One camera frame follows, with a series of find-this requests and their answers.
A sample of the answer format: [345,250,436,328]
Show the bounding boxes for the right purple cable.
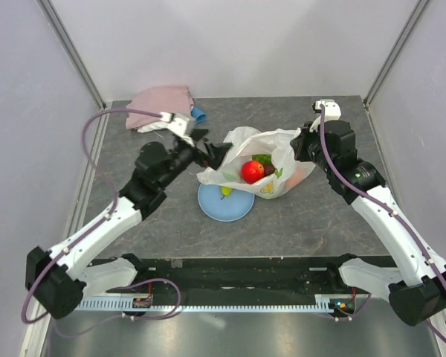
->
[318,103,446,353]

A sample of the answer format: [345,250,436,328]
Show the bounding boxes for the passion fruit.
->
[264,164,275,176]

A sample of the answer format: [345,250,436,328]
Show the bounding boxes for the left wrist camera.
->
[161,112,195,147]

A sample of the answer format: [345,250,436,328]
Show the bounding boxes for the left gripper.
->
[158,128,232,188]

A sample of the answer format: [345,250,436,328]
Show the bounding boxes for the white cloth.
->
[137,121,168,133]

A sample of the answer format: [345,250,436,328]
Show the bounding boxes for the blue cloth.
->
[190,106,207,125]

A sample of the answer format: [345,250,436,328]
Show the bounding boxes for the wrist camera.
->
[161,112,195,147]
[312,99,341,121]

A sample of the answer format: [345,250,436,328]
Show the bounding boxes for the green grapes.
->
[252,154,272,165]

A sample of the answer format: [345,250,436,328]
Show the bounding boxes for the blue plate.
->
[197,184,256,222]

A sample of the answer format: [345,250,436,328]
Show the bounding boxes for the red apple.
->
[240,160,265,184]

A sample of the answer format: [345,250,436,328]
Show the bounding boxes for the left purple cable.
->
[20,108,172,324]

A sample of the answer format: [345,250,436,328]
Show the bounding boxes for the purple cable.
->
[318,103,446,353]
[20,108,172,324]

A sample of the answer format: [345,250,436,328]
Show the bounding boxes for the cable duct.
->
[75,295,348,313]

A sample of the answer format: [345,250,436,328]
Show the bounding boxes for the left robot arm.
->
[25,129,233,319]

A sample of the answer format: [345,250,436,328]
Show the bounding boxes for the white plastic bag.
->
[197,126,315,199]

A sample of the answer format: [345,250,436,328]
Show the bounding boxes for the green pear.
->
[220,186,233,199]

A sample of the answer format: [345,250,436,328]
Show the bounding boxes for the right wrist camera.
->
[312,99,341,121]

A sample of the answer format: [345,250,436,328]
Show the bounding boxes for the orange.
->
[285,168,306,190]

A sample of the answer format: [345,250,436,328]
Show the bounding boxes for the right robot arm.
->
[291,120,446,327]

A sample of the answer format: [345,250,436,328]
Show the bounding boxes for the pink cloth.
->
[126,85,194,116]

